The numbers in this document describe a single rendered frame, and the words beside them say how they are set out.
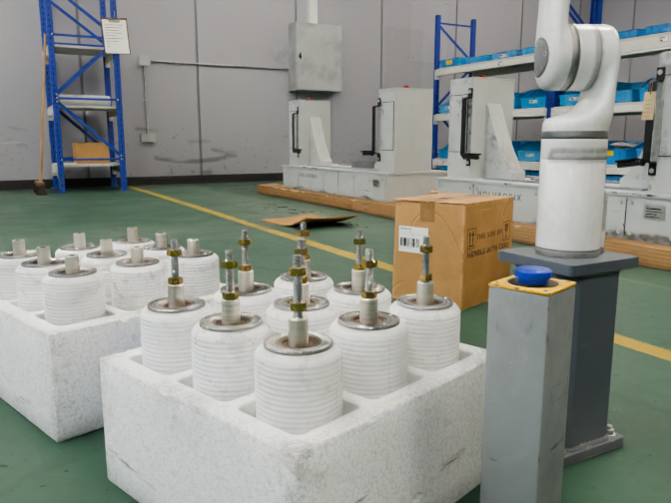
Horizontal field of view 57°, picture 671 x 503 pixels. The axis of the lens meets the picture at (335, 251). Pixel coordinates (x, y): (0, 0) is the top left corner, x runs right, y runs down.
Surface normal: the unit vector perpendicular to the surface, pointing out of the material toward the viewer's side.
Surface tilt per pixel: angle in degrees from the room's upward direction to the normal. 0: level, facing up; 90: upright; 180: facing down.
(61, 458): 0
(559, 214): 90
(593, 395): 90
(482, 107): 90
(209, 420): 90
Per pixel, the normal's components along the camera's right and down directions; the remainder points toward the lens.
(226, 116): 0.48, 0.15
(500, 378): -0.69, 0.13
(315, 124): 0.45, -0.23
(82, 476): 0.00, -0.98
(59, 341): 0.72, 0.12
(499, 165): -0.88, 0.08
